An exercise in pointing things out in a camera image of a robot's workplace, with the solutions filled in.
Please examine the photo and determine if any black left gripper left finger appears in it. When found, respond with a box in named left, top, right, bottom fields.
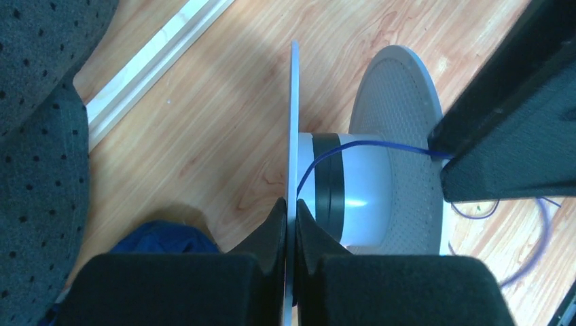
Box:
left=56, top=198, right=287, bottom=325

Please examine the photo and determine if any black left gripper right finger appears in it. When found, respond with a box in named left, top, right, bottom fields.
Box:
left=295, top=200, right=514, bottom=325

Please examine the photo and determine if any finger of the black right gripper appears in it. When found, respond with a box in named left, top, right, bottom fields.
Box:
left=441, top=64, right=575, bottom=202
left=428, top=1, right=575, bottom=156

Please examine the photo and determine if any thin purple wire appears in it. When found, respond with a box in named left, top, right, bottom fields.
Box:
left=295, top=140, right=563, bottom=289

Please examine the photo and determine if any grey plastic cable spool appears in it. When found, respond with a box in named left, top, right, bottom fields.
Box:
left=281, top=43, right=450, bottom=325

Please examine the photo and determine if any dark grey dotted cloth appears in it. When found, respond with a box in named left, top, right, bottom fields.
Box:
left=1, top=1, right=118, bottom=325

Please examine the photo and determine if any wooden clothes rack frame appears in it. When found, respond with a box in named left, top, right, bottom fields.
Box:
left=86, top=0, right=233, bottom=150

